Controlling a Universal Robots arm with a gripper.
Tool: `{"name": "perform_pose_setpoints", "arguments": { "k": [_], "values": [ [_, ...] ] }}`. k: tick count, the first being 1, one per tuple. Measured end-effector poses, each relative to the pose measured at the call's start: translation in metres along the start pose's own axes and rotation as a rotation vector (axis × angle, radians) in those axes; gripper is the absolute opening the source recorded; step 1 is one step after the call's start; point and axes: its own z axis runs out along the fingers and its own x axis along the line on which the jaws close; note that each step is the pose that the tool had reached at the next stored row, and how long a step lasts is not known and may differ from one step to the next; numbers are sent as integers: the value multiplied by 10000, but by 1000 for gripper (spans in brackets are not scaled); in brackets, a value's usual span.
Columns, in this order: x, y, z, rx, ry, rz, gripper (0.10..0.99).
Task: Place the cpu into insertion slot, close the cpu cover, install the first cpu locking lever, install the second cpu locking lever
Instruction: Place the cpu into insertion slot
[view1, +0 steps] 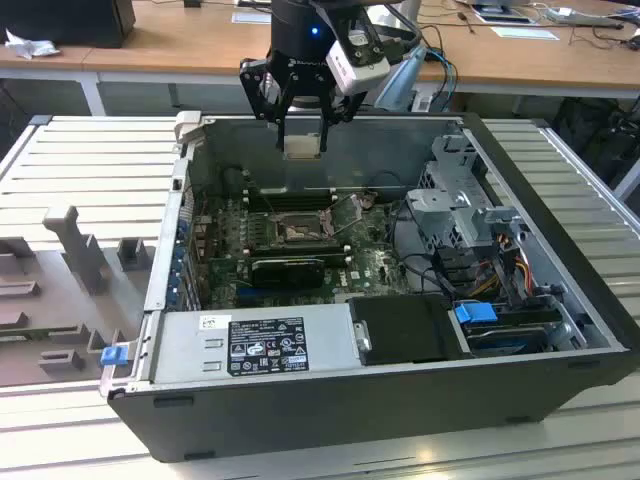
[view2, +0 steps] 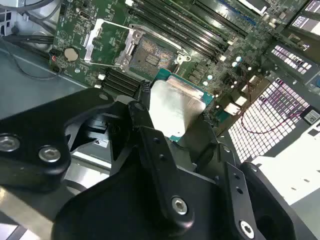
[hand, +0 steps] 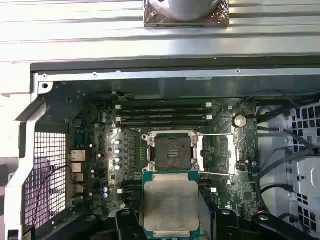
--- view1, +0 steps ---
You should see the metal drive cage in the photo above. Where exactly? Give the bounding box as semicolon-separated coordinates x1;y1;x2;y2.
403;132;532;254

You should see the grey parts rack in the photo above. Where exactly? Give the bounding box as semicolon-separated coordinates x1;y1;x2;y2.
0;204;151;389

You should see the silver CPU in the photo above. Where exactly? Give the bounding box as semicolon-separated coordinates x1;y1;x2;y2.
281;131;323;162

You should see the CPU socket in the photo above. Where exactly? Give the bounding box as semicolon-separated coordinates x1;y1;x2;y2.
268;210;339;245

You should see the grey power supply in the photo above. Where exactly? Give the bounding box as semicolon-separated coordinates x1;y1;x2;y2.
148;304;362;385

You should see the black graphics card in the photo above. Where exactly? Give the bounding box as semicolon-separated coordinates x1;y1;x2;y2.
249;257;325;290

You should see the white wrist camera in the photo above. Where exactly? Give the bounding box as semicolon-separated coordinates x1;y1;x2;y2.
325;14;392;95

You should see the wooden desk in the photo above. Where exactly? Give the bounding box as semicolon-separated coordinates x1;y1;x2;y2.
0;0;640;117

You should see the green motherboard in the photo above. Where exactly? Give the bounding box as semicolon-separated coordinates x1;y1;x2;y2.
192;192;419;311

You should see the yellow power wire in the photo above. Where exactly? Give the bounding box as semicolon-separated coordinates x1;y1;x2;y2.
509;249;532;297

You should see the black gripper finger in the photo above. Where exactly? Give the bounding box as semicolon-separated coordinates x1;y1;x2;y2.
238;56;296;151
318;92;367;153

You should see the metal socket cover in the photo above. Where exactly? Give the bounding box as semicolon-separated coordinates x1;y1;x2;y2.
322;191;375;237

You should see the thick dark cable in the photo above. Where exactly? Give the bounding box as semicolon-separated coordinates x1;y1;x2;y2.
399;252;454;301

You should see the black box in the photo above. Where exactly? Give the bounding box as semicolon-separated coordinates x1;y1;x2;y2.
0;0;136;50

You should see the hard disk in blue carrier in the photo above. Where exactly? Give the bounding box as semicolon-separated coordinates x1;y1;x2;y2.
453;301;556;357

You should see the black rating label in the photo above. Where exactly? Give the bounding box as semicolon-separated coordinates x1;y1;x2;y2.
228;317;311;376

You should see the black RAM slot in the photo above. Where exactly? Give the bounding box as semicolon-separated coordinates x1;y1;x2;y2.
248;192;336;201
248;246;350;255
248;242;349;250
248;187;335;196
248;251;351;260
248;197;336;206
248;202;337;212

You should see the black PC case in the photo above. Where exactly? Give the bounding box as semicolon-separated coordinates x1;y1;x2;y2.
99;110;632;464

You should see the crumpled white paper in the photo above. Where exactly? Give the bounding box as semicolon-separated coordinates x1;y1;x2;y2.
4;27;62;61

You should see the black plastic shroud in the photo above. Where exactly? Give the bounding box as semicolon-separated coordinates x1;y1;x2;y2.
346;294;475;367

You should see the black chair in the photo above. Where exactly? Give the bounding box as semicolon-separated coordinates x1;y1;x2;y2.
553;97;640;177

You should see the pale paper sheet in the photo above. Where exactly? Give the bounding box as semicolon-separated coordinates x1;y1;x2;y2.
489;25;560;42

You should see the blue plastic latch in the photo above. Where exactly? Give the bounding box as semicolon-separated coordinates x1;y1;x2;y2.
101;347;129;370

